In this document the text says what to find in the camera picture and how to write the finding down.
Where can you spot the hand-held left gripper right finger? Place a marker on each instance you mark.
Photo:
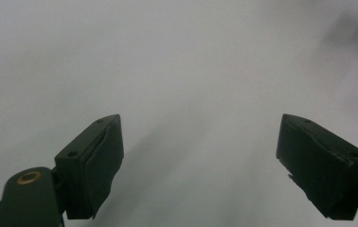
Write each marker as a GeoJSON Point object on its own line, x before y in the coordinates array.
{"type": "Point", "coordinates": [322, 167]}

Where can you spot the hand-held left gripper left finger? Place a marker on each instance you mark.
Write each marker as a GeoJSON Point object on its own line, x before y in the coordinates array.
{"type": "Point", "coordinates": [92, 167]}

